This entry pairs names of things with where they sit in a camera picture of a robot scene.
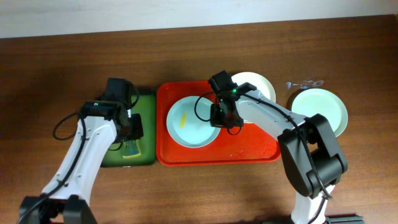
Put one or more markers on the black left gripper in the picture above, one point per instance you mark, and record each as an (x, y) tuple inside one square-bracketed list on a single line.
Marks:
[(135, 127)]

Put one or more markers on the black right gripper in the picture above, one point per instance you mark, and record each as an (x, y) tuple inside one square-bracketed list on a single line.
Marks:
[(225, 116)]

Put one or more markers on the yellow green sponge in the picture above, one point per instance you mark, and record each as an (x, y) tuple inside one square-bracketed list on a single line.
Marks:
[(132, 149)]

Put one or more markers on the light blue plate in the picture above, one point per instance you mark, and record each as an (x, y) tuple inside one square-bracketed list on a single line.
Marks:
[(185, 128)]

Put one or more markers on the cream white plate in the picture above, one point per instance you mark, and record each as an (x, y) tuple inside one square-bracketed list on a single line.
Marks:
[(260, 82)]

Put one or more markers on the pale green plate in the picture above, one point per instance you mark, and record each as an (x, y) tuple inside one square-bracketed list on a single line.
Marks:
[(319, 101)]

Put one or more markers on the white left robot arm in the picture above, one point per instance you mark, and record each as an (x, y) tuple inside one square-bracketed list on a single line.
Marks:
[(69, 191)]

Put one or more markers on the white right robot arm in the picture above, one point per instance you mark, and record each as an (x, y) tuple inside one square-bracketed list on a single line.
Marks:
[(312, 158)]

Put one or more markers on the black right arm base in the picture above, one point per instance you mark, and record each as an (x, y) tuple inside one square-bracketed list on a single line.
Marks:
[(345, 220)]

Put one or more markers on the green plastic tray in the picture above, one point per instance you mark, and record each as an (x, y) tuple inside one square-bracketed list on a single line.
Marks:
[(146, 107)]

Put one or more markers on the red plastic tray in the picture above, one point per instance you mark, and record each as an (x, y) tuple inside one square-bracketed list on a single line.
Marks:
[(247, 145)]

